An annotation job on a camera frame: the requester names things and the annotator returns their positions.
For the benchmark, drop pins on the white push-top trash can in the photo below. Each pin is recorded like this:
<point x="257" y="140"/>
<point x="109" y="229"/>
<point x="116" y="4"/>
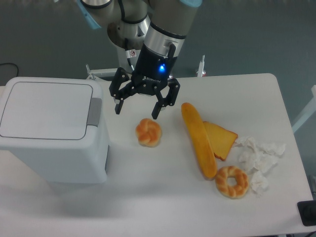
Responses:
<point x="56" y="127"/>

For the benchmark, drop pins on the toast bread slice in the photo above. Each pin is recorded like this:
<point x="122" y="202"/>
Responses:
<point x="220" y="139"/>

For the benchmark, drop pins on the knotted bread roll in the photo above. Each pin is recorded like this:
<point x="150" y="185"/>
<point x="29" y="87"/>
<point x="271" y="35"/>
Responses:
<point x="148" y="133"/>

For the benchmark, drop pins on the black device at table edge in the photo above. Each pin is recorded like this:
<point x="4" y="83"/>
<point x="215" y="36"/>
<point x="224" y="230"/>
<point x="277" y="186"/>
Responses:
<point x="307" y="211"/>

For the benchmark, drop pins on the large crumpled white tissue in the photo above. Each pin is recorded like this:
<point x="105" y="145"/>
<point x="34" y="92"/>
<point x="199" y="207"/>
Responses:
<point x="258" y="156"/>

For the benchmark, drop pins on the small crumpled white tissue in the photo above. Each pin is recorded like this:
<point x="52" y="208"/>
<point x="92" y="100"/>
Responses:
<point x="259" y="183"/>

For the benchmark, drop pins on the long baguette bread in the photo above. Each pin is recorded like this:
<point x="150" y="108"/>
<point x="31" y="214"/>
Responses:
<point x="197" y="132"/>

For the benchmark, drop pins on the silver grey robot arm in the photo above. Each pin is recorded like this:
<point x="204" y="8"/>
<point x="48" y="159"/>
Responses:
<point x="148" y="35"/>

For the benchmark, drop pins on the twisted ring bread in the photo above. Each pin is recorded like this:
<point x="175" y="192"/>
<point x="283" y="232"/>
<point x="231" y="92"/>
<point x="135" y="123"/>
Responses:
<point x="232" y="182"/>

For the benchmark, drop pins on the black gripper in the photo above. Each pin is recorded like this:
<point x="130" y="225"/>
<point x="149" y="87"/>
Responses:
<point x="149" y="77"/>

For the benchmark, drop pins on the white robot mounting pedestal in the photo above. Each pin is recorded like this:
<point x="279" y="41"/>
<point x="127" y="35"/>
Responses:
<point x="128" y="58"/>

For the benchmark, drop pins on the white frame at right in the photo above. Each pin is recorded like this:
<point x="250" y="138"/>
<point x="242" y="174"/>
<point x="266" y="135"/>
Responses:
<point x="306" y="112"/>

